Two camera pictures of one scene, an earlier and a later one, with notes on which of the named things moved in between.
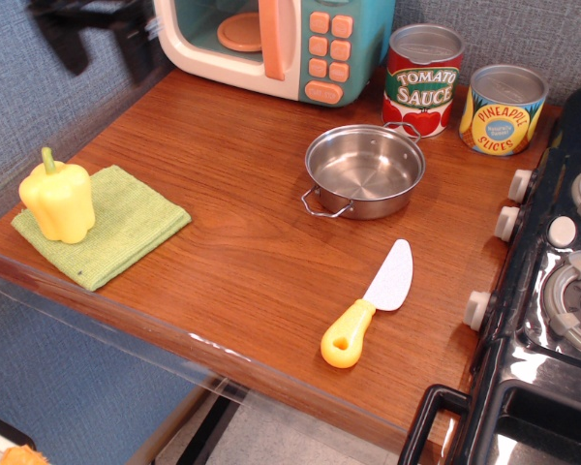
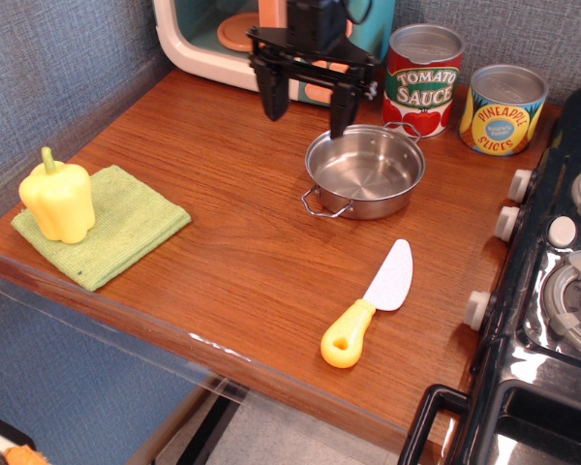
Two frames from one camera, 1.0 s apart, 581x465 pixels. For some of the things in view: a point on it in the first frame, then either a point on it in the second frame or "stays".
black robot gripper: x=60 y=22 to x=316 y=43
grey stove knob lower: x=475 y=309 stays
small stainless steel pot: x=364 y=171 stays
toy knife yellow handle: x=342 y=345 stays
